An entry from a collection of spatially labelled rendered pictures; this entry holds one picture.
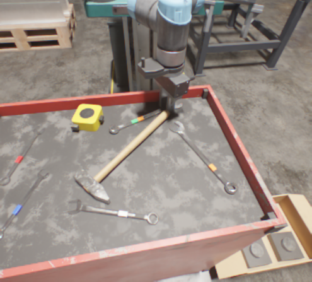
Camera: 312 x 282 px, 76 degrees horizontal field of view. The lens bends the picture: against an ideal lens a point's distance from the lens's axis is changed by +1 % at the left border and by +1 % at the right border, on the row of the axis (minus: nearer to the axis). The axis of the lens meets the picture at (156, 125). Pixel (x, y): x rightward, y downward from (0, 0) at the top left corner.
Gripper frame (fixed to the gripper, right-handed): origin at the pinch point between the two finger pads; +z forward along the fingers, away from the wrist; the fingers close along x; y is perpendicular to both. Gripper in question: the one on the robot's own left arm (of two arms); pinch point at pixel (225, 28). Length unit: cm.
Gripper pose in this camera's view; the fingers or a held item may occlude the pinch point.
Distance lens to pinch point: 80.5
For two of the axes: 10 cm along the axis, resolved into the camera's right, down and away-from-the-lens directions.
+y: 0.4, 4.3, -9.0
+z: -1.5, 9.0, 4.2
